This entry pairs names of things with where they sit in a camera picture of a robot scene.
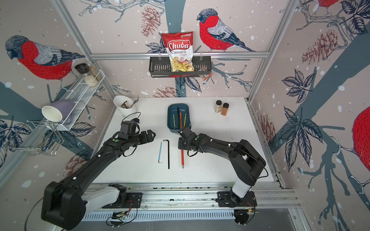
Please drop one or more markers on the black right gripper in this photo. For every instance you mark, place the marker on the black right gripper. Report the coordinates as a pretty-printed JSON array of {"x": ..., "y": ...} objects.
[{"x": 179, "y": 144}]

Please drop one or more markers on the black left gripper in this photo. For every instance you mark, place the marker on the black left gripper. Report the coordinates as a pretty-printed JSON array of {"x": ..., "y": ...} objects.
[{"x": 145, "y": 139}]

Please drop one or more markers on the red hex key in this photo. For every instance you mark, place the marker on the red hex key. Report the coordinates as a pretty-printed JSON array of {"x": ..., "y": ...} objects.
[{"x": 182, "y": 159}]

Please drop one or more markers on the orange hex key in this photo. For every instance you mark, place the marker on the orange hex key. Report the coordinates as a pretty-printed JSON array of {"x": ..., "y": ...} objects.
[{"x": 180, "y": 119}]

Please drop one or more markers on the short black hex key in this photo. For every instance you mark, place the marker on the short black hex key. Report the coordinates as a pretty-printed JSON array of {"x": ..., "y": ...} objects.
[{"x": 168, "y": 152}]

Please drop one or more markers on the long black hex key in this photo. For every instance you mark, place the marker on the long black hex key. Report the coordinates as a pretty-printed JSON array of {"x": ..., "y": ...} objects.
[{"x": 178, "y": 117}]

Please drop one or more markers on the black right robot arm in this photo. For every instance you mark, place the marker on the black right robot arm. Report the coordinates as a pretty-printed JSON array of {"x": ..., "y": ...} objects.
[{"x": 246, "y": 161}]

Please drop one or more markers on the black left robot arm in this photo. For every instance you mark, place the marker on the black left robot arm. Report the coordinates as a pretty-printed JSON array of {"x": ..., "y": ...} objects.
[{"x": 62, "y": 204}]

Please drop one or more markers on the light blue hex key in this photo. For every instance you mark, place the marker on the light blue hex key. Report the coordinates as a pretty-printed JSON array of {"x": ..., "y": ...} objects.
[{"x": 159, "y": 156}]

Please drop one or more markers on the teal plastic storage box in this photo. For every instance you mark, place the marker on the teal plastic storage box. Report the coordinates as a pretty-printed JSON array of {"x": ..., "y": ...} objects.
[{"x": 172, "y": 109}]

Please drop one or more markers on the white utensil cup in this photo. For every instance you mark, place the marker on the white utensil cup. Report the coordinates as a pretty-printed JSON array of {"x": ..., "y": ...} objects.
[{"x": 125, "y": 105}]

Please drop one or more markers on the pale spice bottle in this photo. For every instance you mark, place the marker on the pale spice bottle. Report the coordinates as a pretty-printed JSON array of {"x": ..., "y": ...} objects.
[{"x": 218, "y": 106}]

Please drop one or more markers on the orange spice bottle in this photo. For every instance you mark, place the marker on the orange spice bottle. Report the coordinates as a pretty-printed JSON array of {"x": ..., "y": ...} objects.
[{"x": 224, "y": 109}]

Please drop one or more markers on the purple white cup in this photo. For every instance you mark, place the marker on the purple white cup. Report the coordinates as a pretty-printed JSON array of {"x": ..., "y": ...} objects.
[{"x": 58, "y": 111}]

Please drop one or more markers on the black lid spice jar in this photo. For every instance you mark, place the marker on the black lid spice jar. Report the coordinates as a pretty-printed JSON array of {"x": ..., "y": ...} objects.
[{"x": 83, "y": 69}]

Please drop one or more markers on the Chuba cassava chips bag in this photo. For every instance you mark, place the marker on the Chuba cassava chips bag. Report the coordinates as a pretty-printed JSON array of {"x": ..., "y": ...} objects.
[{"x": 179, "y": 47}]

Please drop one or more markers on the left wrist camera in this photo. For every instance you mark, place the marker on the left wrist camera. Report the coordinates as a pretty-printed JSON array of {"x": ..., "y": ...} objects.
[{"x": 129, "y": 129}]

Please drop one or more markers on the red handled brush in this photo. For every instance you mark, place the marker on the red handled brush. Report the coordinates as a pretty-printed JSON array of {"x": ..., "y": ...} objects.
[{"x": 205, "y": 78}]

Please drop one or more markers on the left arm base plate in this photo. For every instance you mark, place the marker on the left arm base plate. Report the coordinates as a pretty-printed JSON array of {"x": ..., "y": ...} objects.
[{"x": 126, "y": 200}]

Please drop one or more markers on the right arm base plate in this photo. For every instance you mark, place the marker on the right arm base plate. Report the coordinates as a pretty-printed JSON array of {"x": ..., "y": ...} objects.
[{"x": 231, "y": 200}]

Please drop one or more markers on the black wire wall basket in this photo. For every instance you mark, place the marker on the black wire wall basket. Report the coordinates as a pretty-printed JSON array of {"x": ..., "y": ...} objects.
[{"x": 161, "y": 67}]

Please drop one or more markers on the white wire wall shelf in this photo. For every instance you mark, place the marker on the white wire wall shelf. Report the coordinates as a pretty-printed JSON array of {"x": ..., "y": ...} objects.
[{"x": 77, "y": 96}]

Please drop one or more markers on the metal wire cup rack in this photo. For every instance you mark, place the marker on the metal wire cup rack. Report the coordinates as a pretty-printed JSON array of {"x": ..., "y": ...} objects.
[{"x": 32, "y": 137}]

